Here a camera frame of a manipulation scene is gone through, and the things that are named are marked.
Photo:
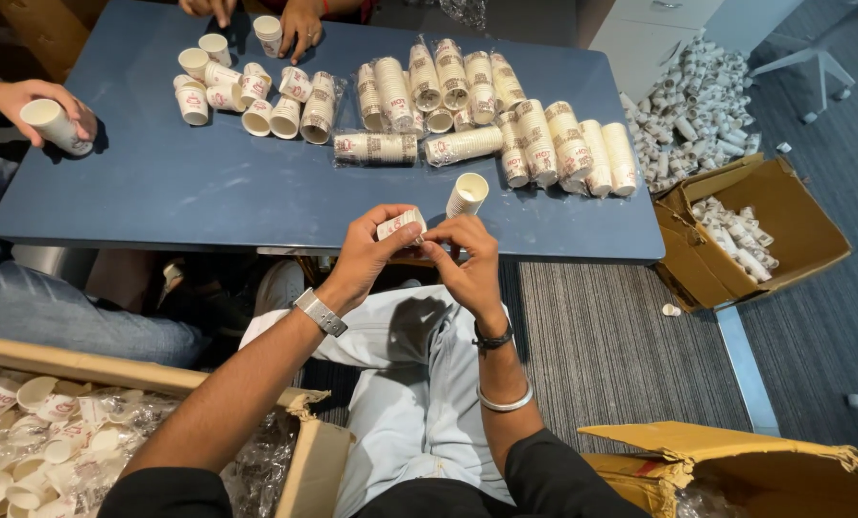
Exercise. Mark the light blue jeans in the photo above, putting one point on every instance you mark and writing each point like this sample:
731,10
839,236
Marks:
407,388

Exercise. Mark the black shirt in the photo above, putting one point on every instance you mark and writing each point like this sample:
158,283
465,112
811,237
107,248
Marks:
558,482

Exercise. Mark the open cardboard box with cups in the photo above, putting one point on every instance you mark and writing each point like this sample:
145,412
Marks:
796,230

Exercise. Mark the tiny paper cup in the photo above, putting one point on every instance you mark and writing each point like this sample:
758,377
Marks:
670,310

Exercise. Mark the white chair base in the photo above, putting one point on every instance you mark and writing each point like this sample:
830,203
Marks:
810,61

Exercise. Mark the short stack of paper cups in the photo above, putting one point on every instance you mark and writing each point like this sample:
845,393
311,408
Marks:
466,196

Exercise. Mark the white cabinet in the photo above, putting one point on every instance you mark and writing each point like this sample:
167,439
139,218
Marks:
652,29

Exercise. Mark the white paper cup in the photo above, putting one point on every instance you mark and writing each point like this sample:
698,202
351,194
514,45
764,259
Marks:
58,128

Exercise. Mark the torn cardboard box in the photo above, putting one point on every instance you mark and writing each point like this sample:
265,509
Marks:
753,467

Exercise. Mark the small printed paper cup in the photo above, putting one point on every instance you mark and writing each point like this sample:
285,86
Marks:
401,223

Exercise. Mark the row of wrapped cup sleeves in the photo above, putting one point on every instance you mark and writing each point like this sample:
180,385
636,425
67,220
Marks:
472,115

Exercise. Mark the cluster of loose paper cups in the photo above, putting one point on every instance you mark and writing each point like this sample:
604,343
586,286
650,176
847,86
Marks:
227,90

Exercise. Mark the person's right hand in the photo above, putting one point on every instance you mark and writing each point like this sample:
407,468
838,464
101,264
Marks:
476,270

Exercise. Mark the black wrist band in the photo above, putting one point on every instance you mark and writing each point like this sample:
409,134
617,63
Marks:
492,338

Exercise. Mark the person's left hand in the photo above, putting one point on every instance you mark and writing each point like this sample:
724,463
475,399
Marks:
353,259

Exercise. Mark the wooden furniture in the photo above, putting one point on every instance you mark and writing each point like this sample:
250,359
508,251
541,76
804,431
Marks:
47,32

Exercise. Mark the silver wristwatch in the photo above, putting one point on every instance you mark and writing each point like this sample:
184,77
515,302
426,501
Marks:
320,312

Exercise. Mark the silver bangle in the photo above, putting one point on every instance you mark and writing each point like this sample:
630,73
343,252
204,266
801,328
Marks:
505,403

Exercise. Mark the clear plastic bag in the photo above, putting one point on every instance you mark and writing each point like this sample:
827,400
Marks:
463,10

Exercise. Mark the long cardboard box with cups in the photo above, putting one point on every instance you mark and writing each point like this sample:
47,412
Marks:
76,446

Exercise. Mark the heap of cups on floor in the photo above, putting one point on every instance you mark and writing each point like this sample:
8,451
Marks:
692,108

